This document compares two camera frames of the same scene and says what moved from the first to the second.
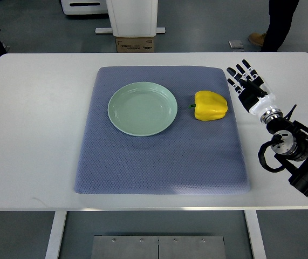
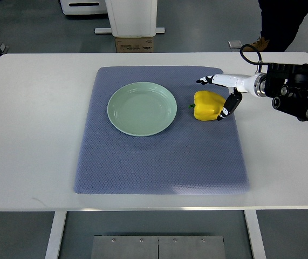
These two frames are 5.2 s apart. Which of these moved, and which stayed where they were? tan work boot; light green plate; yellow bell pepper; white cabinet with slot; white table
Moved: tan work boot
Stayed: white table; yellow bell pepper; light green plate; white cabinet with slot
